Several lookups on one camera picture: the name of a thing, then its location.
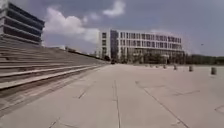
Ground row of trees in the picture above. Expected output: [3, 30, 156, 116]
[119, 53, 224, 66]

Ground row of bollards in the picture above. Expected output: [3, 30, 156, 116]
[143, 63, 218, 76]

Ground wide grey stone steps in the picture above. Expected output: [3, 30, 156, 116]
[0, 37, 109, 111]

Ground building with dark window bands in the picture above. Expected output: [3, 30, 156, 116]
[0, 1, 46, 47]

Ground white multi-storey building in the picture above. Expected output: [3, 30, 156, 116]
[97, 29, 186, 65]

